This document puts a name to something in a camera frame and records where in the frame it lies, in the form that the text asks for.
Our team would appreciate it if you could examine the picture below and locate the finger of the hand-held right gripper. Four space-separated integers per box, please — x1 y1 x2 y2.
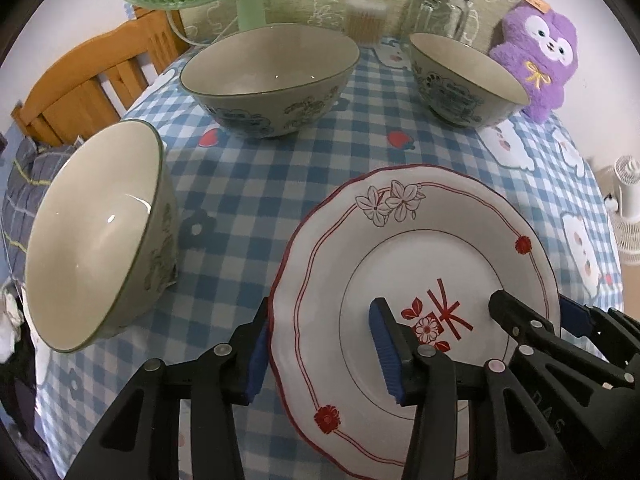
559 294 640 370
488 289 640 390

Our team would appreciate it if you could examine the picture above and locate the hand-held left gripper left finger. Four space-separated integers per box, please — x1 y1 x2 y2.
64 296 272 480

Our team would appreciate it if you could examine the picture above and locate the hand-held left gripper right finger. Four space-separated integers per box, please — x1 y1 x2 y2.
368 296 572 480

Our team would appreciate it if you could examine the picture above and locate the white plate with red pattern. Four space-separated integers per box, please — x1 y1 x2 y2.
268 164 562 480

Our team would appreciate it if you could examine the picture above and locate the grey ceramic bowl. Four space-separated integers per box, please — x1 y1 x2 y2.
408 32 531 128
179 23 360 139
24 120 179 355

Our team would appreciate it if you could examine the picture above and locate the white clip fan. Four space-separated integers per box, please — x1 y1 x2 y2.
607 156 640 267

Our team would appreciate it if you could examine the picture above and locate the blue checkered tablecloth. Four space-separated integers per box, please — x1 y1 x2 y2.
35 35 623 480

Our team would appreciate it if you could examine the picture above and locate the white crumpled cloth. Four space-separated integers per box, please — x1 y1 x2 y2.
0 280 23 363

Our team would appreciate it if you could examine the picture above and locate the purple plush toy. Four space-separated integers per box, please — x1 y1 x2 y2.
489 0 581 125

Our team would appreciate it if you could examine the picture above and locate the grey plaid pillow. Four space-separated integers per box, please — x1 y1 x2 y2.
0 135 76 281

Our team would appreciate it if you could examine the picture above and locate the glass jar with dark lid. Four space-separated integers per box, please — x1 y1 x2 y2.
402 0 475 43

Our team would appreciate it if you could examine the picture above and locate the wooden bed headboard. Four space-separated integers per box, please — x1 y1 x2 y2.
11 7 193 148

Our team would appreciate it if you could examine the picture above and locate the cotton swab box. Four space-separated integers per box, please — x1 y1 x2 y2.
345 0 390 46

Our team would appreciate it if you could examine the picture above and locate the white fan cable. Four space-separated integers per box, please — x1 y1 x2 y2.
164 9 238 47

